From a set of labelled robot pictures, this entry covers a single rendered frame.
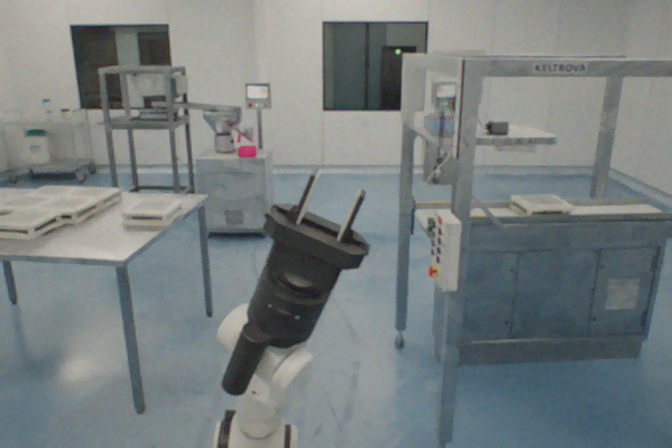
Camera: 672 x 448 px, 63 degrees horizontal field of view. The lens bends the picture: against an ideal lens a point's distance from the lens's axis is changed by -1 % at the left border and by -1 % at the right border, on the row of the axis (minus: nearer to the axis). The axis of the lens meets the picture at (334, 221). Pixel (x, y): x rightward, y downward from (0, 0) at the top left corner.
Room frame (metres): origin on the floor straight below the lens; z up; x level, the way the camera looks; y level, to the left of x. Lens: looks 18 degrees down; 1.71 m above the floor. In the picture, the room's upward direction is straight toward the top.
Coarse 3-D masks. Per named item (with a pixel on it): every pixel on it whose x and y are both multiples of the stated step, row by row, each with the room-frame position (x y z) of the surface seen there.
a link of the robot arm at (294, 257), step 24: (264, 216) 0.59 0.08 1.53; (312, 216) 0.62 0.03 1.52; (288, 240) 0.58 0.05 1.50; (312, 240) 0.58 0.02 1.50; (336, 240) 0.59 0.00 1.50; (360, 240) 0.61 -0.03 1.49; (264, 264) 0.62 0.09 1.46; (288, 264) 0.59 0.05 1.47; (312, 264) 0.58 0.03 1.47; (336, 264) 0.57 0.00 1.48; (360, 264) 0.59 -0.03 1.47; (264, 288) 0.59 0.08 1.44; (288, 288) 0.59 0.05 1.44; (312, 288) 0.59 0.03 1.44; (264, 312) 0.59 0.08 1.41; (288, 312) 0.58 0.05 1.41; (312, 312) 0.58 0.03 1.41
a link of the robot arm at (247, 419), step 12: (240, 396) 0.68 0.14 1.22; (240, 408) 0.69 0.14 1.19; (252, 408) 0.66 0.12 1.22; (228, 420) 0.74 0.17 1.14; (240, 420) 0.70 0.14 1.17; (252, 420) 0.68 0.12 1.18; (264, 420) 0.68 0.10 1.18; (276, 420) 0.70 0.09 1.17; (228, 432) 0.72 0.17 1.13; (240, 432) 0.72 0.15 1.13; (252, 432) 0.70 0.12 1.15; (264, 432) 0.70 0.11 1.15; (276, 432) 0.73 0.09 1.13; (228, 444) 0.70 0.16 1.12; (240, 444) 0.70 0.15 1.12; (252, 444) 0.71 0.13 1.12; (264, 444) 0.71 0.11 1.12; (276, 444) 0.71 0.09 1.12
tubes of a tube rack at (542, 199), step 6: (528, 198) 2.81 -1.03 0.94; (534, 198) 2.82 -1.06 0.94; (540, 198) 2.81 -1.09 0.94; (546, 198) 2.81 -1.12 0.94; (552, 198) 2.81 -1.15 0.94; (534, 204) 2.71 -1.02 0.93; (540, 204) 2.71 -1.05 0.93; (546, 204) 2.71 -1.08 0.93; (552, 204) 2.72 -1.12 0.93; (558, 204) 2.72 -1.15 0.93; (552, 210) 2.71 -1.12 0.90; (558, 210) 2.72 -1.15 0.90
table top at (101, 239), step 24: (0, 192) 3.38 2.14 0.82; (24, 192) 3.38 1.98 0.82; (96, 216) 2.86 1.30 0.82; (120, 216) 2.86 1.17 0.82; (0, 240) 2.47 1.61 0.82; (24, 240) 2.47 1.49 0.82; (48, 240) 2.48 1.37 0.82; (72, 240) 2.48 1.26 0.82; (96, 240) 2.48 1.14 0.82; (120, 240) 2.48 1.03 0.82; (144, 240) 2.48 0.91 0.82; (96, 264) 2.24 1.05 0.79; (120, 264) 2.23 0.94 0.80
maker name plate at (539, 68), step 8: (536, 64) 1.93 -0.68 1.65; (544, 64) 1.94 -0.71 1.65; (552, 64) 1.94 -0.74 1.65; (560, 64) 1.94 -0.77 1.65; (568, 64) 1.94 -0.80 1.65; (576, 64) 1.95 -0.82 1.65; (584, 64) 1.95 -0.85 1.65; (536, 72) 1.94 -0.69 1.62; (544, 72) 1.94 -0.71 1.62; (552, 72) 1.94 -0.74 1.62; (560, 72) 1.94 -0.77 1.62; (568, 72) 1.94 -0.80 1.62; (576, 72) 1.95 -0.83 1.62; (584, 72) 1.95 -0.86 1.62
